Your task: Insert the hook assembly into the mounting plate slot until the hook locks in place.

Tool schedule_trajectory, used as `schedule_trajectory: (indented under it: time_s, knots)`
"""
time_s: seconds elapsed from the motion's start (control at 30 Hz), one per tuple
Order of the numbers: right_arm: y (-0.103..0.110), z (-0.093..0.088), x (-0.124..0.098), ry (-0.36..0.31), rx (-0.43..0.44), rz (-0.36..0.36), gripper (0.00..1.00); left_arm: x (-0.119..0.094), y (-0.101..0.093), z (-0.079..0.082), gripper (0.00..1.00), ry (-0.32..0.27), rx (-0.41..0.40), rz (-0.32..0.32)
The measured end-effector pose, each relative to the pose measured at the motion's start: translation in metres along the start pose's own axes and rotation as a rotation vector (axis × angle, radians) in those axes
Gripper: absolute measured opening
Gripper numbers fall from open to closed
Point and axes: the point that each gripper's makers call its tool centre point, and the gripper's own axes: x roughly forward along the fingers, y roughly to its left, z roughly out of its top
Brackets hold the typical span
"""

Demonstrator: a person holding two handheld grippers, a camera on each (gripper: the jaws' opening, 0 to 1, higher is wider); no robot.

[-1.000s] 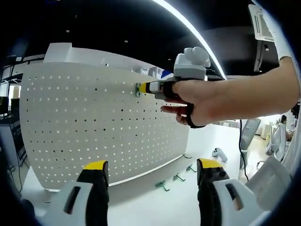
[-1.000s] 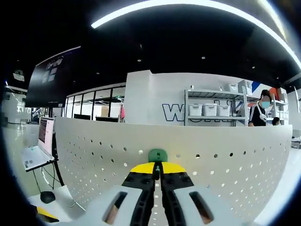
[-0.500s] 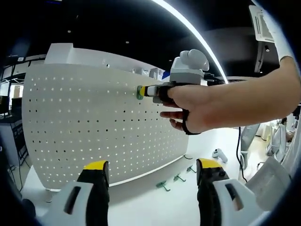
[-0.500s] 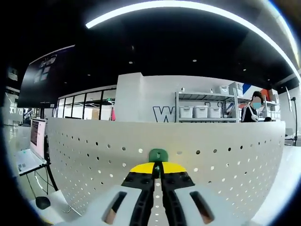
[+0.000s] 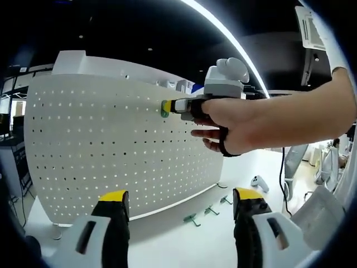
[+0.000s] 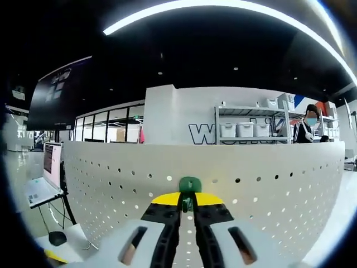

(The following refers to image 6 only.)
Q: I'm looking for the white storage bin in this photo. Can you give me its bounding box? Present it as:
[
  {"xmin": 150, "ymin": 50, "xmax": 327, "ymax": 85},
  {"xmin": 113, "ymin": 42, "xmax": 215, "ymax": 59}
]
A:
[
  {"xmin": 237, "ymin": 122, "xmax": 254, "ymax": 137},
  {"xmin": 253, "ymin": 122, "xmax": 271, "ymax": 137},
  {"xmin": 220, "ymin": 123, "xmax": 237, "ymax": 137}
]

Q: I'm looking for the green hook assembly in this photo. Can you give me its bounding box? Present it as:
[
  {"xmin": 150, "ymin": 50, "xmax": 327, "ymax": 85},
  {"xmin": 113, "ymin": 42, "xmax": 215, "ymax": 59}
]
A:
[{"xmin": 178, "ymin": 176, "xmax": 202, "ymax": 215}]

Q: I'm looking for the white perforated mounting plate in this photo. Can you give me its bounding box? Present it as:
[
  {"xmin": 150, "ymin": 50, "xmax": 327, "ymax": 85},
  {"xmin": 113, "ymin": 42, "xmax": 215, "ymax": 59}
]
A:
[{"xmin": 61, "ymin": 140, "xmax": 346, "ymax": 265}]

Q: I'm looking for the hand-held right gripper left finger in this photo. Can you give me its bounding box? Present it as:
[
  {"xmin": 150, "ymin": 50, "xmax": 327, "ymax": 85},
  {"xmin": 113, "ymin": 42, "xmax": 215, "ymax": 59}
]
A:
[{"xmin": 83, "ymin": 192, "xmax": 184, "ymax": 268}]

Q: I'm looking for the large dark wall screen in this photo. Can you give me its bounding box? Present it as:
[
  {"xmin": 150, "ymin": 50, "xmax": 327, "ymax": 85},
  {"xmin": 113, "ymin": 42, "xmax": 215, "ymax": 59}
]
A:
[{"xmin": 26, "ymin": 55, "xmax": 93, "ymax": 131}]

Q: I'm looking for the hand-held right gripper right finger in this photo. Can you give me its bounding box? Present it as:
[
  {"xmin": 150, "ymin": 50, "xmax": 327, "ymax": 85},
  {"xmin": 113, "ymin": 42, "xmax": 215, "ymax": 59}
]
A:
[{"xmin": 191, "ymin": 192, "xmax": 305, "ymax": 268}]

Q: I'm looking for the metal storage shelf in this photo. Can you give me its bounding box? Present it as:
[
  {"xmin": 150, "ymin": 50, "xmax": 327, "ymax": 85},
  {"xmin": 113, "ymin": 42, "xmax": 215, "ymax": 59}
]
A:
[{"xmin": 214, "ymin": 104, "xmax": 293, "ymax": 145}]

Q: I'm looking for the ceiling light strip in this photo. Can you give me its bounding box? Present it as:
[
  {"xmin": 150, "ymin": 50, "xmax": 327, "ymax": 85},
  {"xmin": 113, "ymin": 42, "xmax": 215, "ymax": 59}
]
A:
[{"xmin": 102, "ymin": 0, "xmax": 357, "ymax": 84}]

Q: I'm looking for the open laptop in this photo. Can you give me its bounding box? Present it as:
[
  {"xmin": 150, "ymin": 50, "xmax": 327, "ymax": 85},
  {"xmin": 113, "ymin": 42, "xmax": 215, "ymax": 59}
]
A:
[{"xmin": 26, "ymin": 141, "xmax": 65, "ymax": 209}]

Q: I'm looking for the black laptop stand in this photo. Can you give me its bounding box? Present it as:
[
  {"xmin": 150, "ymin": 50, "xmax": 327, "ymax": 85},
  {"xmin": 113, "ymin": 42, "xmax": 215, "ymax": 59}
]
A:
[{"xmin": 37, "ymin": 191, "xmax": 78, "ymax": 234}]

